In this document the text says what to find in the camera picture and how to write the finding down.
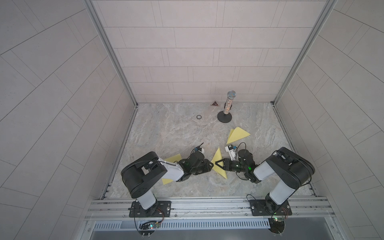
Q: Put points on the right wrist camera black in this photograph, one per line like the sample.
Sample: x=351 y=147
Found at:
x=232 y=151

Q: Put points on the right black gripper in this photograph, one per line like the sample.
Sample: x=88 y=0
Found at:
x=227 y=164

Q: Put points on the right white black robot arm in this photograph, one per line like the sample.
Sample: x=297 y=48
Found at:
x=293 y=171

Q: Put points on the small red triangle marker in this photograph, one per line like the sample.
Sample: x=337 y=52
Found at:
x=214 y=103

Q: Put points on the controller circuit board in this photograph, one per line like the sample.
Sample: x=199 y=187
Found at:
x=148 y=228
x=277 y=225

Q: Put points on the aluminium mounting rail frame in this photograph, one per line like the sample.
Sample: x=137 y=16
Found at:
x=209 y=208

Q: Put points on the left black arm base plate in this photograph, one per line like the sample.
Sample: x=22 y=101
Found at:
x=158 y=210

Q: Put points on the right controller circuit board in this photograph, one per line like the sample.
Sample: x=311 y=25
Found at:
x=277 y=225

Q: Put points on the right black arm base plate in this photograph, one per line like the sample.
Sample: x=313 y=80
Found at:
x=259 y=208

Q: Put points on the left controller circuit board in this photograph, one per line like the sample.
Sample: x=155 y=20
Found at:
x=148 y=228

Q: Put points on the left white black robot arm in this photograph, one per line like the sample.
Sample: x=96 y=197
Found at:
x=140 y=176

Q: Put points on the colourful tube on black stand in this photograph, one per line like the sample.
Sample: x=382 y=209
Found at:
x=225 y=115

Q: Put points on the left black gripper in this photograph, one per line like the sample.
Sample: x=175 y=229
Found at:
x=206 y=168

